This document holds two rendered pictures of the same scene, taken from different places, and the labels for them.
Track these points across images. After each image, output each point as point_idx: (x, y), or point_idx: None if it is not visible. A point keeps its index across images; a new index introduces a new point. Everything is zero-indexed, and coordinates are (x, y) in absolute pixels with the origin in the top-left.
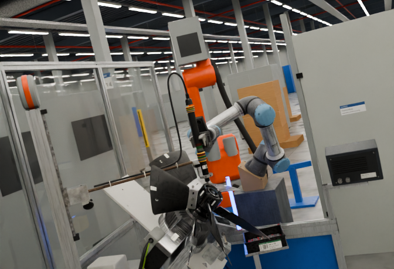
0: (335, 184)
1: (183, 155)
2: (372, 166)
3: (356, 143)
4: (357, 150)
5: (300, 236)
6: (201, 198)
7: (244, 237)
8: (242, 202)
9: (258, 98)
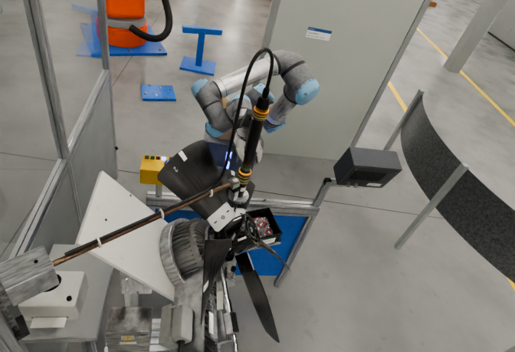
0: (340, 184)
1: (206, 154)
2: (384, 180)
3: (381, 153)
4: (385, 167)
5: (280, 214)
6: (239, 244)
7: None
8: (214, 151)
9: (304, 62)
